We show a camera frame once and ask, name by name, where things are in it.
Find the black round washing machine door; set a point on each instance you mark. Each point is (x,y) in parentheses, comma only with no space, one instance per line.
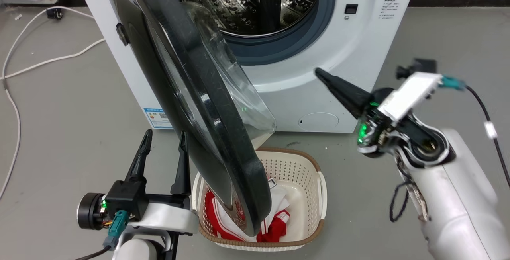
(207,112)

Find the grey-blue rubber door gasket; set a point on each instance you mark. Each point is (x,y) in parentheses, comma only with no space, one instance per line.
(279,51)

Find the white front-load washing machine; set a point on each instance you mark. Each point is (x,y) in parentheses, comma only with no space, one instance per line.
(350,53)

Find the blue energy label sticker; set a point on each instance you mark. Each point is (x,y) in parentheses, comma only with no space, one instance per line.
(158,118)

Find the round drain filter cover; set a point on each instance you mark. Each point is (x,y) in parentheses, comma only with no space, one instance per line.
(318,121)

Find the stainless steel washer drum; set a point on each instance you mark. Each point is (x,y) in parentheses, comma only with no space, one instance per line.
(239,9)

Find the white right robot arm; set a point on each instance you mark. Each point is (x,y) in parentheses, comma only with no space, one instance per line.
(458,196)

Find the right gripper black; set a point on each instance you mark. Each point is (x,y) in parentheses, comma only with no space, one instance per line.
(376,132)

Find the red and white garment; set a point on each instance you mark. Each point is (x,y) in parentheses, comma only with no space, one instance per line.
(275,230)

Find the teal connector left gripper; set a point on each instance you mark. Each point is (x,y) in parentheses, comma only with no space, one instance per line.
(116,228)

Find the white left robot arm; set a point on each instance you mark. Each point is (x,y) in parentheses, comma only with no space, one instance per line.
(139,251)

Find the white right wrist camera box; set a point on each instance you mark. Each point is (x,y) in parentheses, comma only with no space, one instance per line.
(410,92)

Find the teal connector right camera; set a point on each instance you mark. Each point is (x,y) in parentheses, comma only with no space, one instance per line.
(453,83)

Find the cream laundry basket brown rim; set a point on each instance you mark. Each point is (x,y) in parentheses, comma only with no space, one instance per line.
(303,180)

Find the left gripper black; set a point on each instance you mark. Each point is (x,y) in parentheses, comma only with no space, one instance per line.
(123,198)

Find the black door latch socket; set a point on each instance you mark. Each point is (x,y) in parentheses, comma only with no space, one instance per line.
(351,9)

